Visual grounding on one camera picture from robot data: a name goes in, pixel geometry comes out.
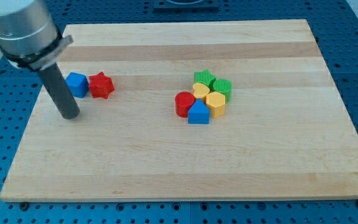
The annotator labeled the blue triangle block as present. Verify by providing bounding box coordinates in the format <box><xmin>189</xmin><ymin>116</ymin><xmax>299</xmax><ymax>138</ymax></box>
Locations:
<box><xmin>188</xmin><ymin>99</ymin><xmax>210</xmax><ymax>124</ymax></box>

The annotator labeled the wooden board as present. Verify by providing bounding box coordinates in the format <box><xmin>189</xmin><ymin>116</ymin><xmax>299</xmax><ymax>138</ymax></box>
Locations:
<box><xmin>0</xmin><ymin>19</ymin><xmax>358</xmax><ymax>202</ymax></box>

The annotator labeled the yellow heart block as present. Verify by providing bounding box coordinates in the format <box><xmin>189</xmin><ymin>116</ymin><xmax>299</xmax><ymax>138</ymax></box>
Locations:
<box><xmin>192</xmin><ymin>83</ymin><xmax>210</xmax><ymax>102</ymax></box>

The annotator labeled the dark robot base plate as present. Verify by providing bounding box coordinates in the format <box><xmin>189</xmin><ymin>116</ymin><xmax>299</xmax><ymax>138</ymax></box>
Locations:
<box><xmin>152</xmin><ymin>0</ymin><xmax>220</xmax><ymax>11</ymax></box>

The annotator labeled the yellow hexagon block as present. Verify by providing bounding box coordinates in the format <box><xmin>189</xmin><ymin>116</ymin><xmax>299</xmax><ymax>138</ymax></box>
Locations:
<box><xmin>206</xmin><ymin>91</ymin><xmax>226</xmax><ymax>118</ymax></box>

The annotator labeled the red cylinder block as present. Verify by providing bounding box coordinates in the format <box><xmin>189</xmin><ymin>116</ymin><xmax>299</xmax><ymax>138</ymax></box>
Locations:
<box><xmin>175</xmin><ymin>91</ymin><xmax>195</xmax><ymax>118</ymax></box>

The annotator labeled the green cylinder block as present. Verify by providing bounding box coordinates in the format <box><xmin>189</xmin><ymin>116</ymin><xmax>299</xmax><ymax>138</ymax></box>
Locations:
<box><xmin>213</xmin><ymin>79</ymin><xmax>232</xmax><ymax>103</ymax></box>

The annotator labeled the red star block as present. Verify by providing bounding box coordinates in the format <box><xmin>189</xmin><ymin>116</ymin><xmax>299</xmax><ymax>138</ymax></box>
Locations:
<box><xmin>88</xmin><ymin>72</ymin><xmax>114</xmax><ymax>99</ymax></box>

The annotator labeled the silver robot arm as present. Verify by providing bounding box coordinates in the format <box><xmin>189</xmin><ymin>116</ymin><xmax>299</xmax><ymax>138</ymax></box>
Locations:
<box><xmin>0</xmin><ymin>0</ymin><xmax>80</xmax><ymax>119</ymax></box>

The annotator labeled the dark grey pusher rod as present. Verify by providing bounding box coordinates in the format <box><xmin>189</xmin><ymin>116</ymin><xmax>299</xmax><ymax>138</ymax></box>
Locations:
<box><xmin>37</xmin><ymin>63</ymin><xmax>80</xmax><ymax>119</ymax></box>

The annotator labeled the green star block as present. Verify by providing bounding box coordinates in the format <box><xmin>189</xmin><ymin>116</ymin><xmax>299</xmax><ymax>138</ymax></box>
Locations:
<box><xmin>194</xmin><ymin>70</ymin><xmax>216</xmax><ymax>89</ymax></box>

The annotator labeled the blue cube block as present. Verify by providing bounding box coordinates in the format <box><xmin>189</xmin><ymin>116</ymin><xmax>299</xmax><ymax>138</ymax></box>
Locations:
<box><xmin>65</xmin><ymin>72</ymin><xmax>89</xmax><ymax>98</ymax></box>

